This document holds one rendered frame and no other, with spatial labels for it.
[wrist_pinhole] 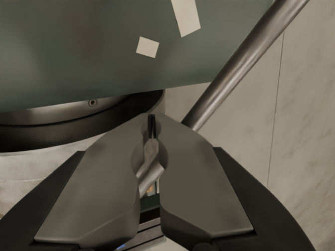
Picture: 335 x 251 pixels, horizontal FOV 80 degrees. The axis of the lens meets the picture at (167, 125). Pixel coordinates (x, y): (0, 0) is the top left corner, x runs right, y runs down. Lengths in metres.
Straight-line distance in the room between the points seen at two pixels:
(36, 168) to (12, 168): 0.02
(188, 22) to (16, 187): 0.23
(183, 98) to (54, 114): 1.53
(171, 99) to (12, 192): 1.51
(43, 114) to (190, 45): 0.17
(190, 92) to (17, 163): 1.59
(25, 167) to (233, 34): 0.23
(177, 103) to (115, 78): 1.56
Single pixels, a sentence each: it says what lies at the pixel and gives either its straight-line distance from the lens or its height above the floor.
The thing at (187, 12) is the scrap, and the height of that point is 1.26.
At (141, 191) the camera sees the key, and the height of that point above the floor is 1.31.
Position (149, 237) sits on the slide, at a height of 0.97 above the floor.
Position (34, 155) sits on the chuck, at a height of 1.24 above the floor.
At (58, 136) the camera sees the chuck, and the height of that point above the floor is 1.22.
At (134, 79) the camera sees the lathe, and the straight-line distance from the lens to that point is 0.18.
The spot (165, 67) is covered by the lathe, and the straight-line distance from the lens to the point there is 0.18.
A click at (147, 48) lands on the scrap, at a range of 0.17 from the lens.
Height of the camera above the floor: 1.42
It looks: 52 degrees down
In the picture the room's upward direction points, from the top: 144 degrees clockwise
